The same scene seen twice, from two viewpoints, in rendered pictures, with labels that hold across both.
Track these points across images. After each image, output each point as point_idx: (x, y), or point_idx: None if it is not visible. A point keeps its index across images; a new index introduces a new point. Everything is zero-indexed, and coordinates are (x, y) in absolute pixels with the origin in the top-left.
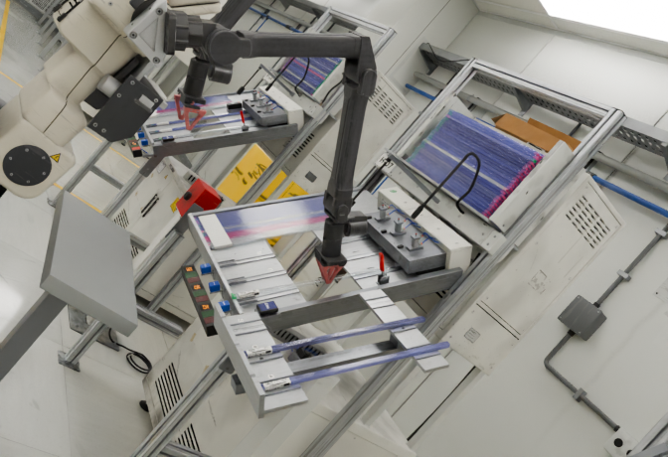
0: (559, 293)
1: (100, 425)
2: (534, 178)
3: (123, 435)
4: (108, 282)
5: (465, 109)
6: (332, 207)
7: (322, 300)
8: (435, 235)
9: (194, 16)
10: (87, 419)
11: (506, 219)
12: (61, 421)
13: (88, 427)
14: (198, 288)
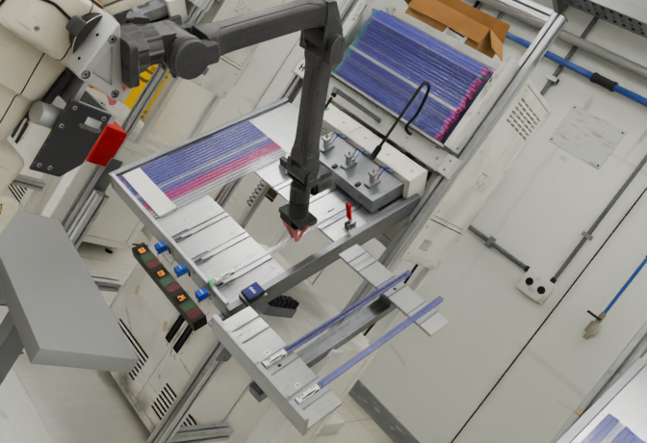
0: (495, 186)
1: (70, 405)
2: (485, 98)
3: (94, 405)
4: (87, 316)
5: (385, 2)
6: (300, 175)
7: (300, 265)
8: (389, 165)
9: (148, 28)
10: (56, 405)
11: (459, 142)
12: (34, 421)
13: (61, 413)
14: (163, 274)
